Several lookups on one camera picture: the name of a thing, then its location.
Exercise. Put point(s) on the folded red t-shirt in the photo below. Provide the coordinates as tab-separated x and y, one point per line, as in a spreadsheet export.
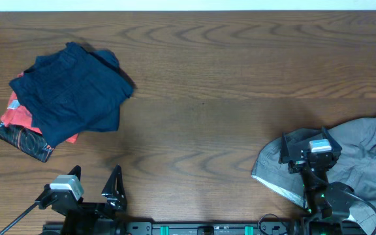
17	114

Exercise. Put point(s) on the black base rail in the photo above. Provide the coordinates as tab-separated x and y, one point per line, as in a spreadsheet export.
204	228

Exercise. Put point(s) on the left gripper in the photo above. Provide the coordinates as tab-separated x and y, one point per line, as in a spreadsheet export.
88	207

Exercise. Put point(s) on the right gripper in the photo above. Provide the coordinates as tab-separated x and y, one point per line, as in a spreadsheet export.
298	162

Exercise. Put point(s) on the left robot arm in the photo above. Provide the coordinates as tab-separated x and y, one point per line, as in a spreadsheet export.
79	220

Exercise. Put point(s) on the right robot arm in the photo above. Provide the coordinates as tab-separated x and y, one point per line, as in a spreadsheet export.
328	204

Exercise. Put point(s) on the folded black orange-print garment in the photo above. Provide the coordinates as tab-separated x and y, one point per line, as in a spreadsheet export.
27	141

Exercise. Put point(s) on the grey shorts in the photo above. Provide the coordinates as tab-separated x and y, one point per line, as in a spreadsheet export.
356	166

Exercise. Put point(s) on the folded navy shorts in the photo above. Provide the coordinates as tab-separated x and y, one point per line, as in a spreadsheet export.
111	121

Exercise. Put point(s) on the navy shorts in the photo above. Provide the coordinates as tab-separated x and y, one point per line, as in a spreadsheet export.
111	121
68	91

